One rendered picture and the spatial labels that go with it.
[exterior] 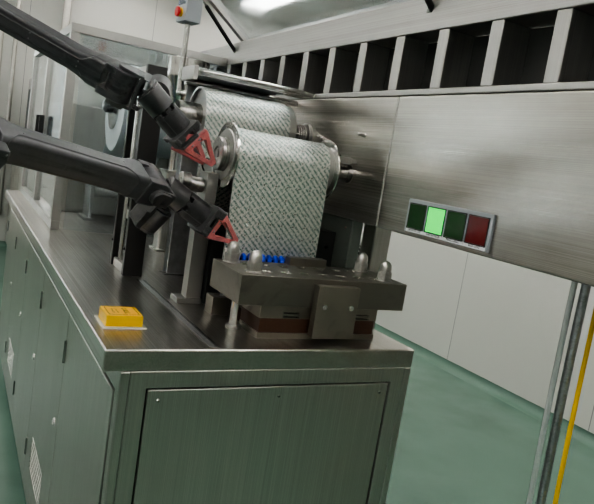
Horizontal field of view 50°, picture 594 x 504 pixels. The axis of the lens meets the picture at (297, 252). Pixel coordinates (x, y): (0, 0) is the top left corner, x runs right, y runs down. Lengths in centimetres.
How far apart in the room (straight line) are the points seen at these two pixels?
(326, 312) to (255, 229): 27
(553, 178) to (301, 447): 71
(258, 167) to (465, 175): 45
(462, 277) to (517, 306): 53
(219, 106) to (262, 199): 32
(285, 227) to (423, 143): 36
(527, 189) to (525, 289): 311
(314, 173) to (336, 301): 33
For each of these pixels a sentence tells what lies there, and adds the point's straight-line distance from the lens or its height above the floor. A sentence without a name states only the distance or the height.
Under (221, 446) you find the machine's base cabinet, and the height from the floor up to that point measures 71.
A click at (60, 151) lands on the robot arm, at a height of 121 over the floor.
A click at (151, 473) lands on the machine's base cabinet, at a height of 67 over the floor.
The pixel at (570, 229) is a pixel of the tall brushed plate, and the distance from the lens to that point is 111.
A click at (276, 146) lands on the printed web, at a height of 129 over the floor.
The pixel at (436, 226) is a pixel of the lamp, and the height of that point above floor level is 117.
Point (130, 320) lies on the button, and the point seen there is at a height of 92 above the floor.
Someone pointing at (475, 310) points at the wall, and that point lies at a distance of 455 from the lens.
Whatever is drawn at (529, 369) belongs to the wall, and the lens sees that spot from 425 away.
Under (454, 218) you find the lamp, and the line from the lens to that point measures 128.
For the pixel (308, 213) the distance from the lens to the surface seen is 150.
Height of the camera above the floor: 125
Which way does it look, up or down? 8 degrees down
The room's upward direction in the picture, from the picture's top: 9 degrees clockwise
